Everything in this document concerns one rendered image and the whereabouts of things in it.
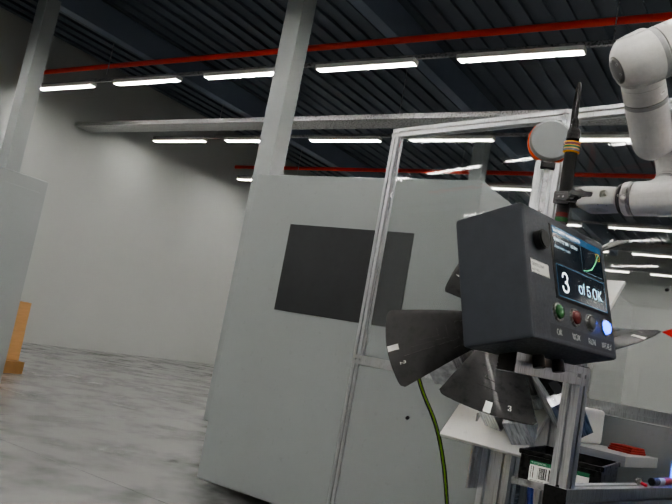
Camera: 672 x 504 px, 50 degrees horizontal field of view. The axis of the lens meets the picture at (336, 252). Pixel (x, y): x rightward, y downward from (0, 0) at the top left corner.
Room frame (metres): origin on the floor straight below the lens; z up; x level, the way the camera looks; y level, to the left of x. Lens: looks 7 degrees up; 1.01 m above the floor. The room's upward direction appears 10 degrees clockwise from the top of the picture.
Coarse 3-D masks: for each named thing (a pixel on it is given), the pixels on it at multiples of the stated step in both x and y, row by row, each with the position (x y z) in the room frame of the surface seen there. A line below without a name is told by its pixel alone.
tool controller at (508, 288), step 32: (480, 224) 1.01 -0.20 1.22; (512, 224) 0.97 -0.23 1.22; (544, 224) 1.00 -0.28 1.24; (480, 256) 1.00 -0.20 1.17; (512, 256) 0.97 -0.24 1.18; (544, 256) 0.99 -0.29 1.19; (576, 256) 1.06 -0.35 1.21; (480, 288) 1.00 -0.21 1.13; (512, 288) 0.96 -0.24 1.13; (544, 288) 0.97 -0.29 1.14; (576, 288) 1.04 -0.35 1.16; (480, 320) 0.99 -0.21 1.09; (512, 320) 0.95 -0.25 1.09; (544, 320) 0.96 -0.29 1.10; (608, 320) 1.11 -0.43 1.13; (544, 352) 1.04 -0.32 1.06; (576, 352) 1.04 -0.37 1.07; (608, 352) 1.09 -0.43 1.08
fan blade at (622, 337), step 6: (618, 330) 1.68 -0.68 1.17; (624, 330) 1.69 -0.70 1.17; (630, 330) 1.70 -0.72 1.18; (636, 330) 1.71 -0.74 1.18; (642, 330) 1.71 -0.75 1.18; (648, 330) 1.72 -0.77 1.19; (654, 330) 1.72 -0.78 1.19; (618, 336) 1.64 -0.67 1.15; (624, 336) 1.64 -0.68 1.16; (630, 336) 1.64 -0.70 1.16; (648, 336) 1.65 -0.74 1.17; (618, 342) 1.61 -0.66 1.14; (624, 342) 1.61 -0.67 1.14; (630, 342) 1.61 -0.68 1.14; (636, 342) 1.61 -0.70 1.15; (618, 348) 1.58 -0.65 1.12
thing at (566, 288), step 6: (558, 264) 1.01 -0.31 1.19; (558, 270) 1.01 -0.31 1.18; (564, 270) 1.02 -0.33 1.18; (570, 270) 1.04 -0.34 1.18; (558, 276) 1.01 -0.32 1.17; (564, 276) 1.02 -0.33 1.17; (570, 276) 1.03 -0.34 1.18; (558, 282) 1.00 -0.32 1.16; (564, 282) 1.02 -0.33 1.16; (570, 282) 1.03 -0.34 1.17; (558, 288) 1.00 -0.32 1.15; (564, 288) 1.01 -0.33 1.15; (570, 288) 1.03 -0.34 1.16; (564, 294) 1.01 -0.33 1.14; (570, 294) 1.02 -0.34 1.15
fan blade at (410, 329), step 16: (400, 320) 2.01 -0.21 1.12; (416, 320) 1.99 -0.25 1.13; (432, 320) 1.96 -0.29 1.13; (448, 320) 1.94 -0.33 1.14; (400, 336) 2.00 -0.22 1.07; (416, 336) 1.97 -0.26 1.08; (432, 336) 1.95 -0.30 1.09; (448, 336) 1.94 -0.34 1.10; (400, 352) 1.98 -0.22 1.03; (416, 352) 1.97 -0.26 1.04; (432, 352) 1.95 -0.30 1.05; (448, 352) 1.94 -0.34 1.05; (464, 352) 1.93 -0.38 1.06; (400, 368) 1.97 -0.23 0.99; (416, 368) 1.96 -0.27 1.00; (432, 368) 1.95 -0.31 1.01; (400, 384) 1.96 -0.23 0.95
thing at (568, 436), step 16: (560, 400) 1.20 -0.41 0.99; (576, 400) 1.18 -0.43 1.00; (560, 416) 1.20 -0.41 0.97; (576, 416) 1.18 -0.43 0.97; (560, 432) 1.19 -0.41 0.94; (576, 432) 1.18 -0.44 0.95; (560, 448) 1.19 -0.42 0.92; (576, 448) 1.19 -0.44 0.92; (560, 464) 1.19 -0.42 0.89; (576, 464) 1.19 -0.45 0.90; (560, 480) 1.19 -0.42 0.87
